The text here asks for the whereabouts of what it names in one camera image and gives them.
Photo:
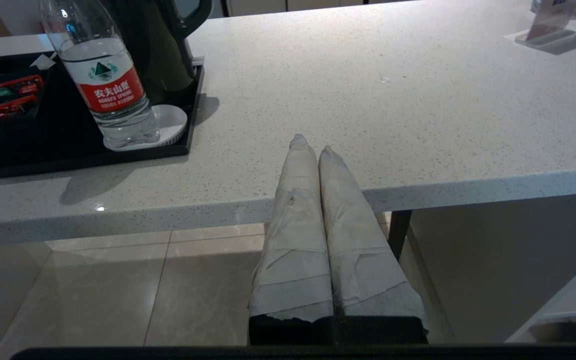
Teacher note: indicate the clear acrylic sign holder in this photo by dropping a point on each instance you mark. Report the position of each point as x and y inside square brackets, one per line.
[548, 37]

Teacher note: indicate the black compartment organizer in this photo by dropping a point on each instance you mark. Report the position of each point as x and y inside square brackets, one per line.
[8, 136]

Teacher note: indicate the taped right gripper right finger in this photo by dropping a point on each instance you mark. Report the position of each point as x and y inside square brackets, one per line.
[363, 250]

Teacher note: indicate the clear water bottle red cap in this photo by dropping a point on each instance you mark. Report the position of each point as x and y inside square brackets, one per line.
[108, 90]

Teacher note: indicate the white paper sachet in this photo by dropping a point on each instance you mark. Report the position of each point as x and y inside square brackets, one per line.
[44, 62]

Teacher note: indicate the black serving tray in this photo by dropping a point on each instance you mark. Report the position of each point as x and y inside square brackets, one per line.
[68, 157]

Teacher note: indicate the black electric kettle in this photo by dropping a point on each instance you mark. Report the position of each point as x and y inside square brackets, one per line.
[158, 50]

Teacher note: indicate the white round coaster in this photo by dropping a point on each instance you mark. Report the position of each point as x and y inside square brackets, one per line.
[170, 125]

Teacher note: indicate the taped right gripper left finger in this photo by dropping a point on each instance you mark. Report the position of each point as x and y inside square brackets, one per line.
[295, 240]

